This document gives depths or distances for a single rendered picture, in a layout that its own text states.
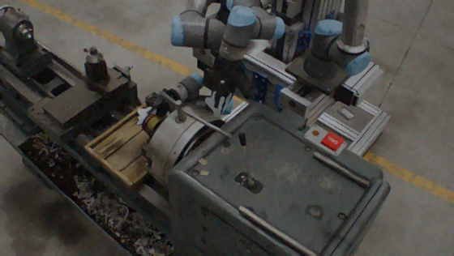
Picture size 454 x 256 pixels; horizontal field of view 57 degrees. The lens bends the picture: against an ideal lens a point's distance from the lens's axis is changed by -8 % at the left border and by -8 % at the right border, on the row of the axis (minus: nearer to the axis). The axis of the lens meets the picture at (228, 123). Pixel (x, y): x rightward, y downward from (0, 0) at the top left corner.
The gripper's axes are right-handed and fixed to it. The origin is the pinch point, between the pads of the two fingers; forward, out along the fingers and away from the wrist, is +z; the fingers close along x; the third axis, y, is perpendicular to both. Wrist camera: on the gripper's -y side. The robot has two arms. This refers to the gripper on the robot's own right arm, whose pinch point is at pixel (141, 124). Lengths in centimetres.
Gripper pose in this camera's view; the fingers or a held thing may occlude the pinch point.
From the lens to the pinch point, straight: 176.2
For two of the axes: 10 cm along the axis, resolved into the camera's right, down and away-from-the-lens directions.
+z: -6.4, 5.2, -5.6
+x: 0.6, -7.0, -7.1
